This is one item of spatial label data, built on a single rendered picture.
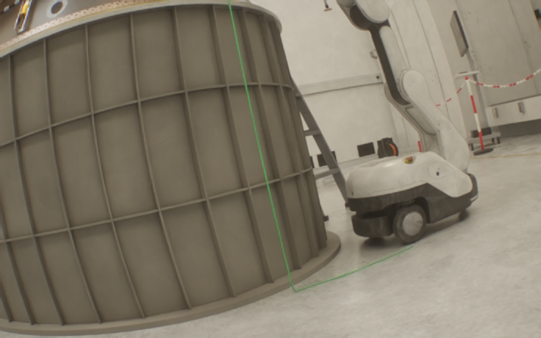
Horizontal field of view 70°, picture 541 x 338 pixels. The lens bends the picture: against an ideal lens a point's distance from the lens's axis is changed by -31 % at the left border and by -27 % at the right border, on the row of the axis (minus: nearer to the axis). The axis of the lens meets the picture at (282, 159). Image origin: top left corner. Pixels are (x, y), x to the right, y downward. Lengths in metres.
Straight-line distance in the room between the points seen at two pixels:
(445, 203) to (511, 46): 6.86
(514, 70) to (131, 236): 7.75
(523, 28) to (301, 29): 5.15
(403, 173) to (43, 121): 1.47
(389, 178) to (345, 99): 8.43
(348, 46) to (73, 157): 9.38
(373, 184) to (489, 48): 6.53
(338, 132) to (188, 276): 8.76
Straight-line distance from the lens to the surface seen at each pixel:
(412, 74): 2.34
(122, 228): 1.71
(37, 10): 2.05
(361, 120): 10.52
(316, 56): 10.49
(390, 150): 7.20
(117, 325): 1.70
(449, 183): 2.20
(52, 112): 1.77
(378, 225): 2.16
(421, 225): 2.14
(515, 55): 8.84
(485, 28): 8.52
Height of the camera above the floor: 0.49
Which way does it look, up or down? 1 degrees down
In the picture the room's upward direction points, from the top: 13 degrees counter-clockwise
